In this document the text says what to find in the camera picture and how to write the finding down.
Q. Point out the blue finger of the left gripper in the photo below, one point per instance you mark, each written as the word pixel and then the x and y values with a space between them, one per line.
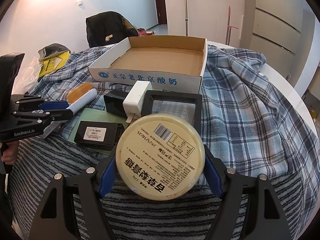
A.
pixel 40 104

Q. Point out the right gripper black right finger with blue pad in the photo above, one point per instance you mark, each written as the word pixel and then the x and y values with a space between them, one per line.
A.
pixel 264 217

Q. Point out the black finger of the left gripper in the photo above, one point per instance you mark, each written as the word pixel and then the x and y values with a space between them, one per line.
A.
pixel 47 117

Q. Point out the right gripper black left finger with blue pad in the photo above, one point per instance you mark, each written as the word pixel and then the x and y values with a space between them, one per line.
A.
pixel 69 200

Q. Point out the orange plastic box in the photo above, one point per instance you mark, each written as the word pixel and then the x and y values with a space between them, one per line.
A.
pixel 78 92

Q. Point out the white remote control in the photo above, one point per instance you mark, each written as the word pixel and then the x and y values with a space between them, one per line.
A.
pixel 74 107

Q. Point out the black box white label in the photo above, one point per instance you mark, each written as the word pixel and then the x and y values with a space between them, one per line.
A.
pixel 98 135

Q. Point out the small black box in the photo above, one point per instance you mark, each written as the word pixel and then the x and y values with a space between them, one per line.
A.
pixel 114 102

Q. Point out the white power adapter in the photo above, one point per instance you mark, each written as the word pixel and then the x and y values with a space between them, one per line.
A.
pixel 133 103

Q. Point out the round cream lidded container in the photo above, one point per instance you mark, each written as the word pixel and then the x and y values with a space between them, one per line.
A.
pixel 160 157

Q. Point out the black square display frame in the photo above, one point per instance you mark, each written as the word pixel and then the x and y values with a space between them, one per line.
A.
pixel 183 105

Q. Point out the clear plastic bag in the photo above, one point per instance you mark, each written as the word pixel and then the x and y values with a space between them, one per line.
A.
pixel 27 77

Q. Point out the yellow box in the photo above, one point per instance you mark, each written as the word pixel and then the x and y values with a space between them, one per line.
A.
pixel 53 63

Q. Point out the grey pouch bag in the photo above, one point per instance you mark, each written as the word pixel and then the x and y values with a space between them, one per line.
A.
pixel 51 50

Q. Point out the blue plaid shirt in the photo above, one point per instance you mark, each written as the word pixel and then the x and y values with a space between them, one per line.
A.
pixel 246 122

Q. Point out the black jacket on chair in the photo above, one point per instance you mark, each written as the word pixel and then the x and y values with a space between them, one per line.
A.
pixel 108 28

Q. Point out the red items on floor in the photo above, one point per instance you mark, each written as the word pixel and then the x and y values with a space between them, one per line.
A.
pixel 143 32

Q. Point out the white cardboard tray box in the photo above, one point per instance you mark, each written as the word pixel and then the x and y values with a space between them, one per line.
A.
pixel 173 63

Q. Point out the dark red door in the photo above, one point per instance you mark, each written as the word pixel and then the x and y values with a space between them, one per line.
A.
pixel 161 11

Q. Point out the beige refrigerator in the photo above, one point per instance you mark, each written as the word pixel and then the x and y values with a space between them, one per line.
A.
pixel 283 31

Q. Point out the wall light switch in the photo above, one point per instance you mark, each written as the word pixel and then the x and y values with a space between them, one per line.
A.
pixel 80 3

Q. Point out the red handled broom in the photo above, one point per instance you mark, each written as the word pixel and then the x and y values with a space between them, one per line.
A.
pixel 229 27

